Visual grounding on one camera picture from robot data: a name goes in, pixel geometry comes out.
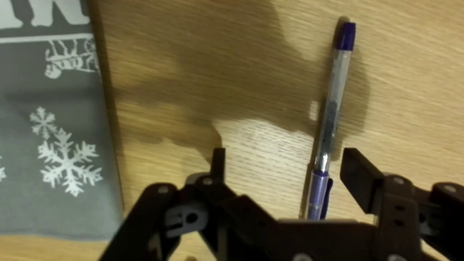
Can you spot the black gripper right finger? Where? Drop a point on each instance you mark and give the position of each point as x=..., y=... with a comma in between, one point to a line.
x=415, y=222

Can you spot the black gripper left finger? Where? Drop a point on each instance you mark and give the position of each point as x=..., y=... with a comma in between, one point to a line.
x=193, y=226

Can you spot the silver black pen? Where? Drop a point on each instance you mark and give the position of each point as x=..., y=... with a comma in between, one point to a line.
x=331, y=116

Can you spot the grey snowflake folder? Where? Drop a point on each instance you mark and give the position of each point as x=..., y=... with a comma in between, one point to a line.
x=52, y=159

